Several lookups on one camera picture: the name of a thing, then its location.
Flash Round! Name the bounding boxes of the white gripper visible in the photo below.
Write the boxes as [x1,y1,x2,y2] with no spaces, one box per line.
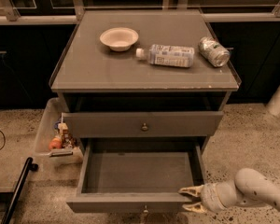
[178,183,226,214]

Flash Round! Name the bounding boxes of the grey drawer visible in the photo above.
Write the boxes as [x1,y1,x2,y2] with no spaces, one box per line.
[66,139,204,213]
[63,111,223,138]

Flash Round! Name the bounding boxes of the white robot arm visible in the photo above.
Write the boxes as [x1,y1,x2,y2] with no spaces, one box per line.
[178,168,280,213]

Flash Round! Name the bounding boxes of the grey top drawer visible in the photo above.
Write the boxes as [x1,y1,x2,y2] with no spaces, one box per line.
[63,111,223,138]

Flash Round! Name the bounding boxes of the grey drawer cabinet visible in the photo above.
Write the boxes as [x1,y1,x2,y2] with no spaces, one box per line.
[49,9,242,156]

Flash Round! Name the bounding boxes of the snack packages in bin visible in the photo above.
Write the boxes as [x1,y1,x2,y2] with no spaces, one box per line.
[55,122,76,148]

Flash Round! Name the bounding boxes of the silver drink can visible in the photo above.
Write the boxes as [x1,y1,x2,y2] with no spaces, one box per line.
[198,36,231,67]

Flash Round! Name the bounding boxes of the clear plastic water bottle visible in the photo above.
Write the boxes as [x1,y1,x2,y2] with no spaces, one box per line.
[135,44,195,68]

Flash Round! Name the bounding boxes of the orange fruit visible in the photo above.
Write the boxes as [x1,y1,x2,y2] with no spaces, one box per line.
[49,137,62,150]

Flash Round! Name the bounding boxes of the clear plastic storage bin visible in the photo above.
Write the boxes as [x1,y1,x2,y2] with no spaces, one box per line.
[34,98,83,166]

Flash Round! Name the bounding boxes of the black metal bar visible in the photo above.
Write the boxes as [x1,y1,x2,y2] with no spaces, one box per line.
[1,157,38,224]

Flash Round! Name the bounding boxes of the metal window railing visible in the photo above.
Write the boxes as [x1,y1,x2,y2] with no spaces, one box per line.
[0,0,280,25]

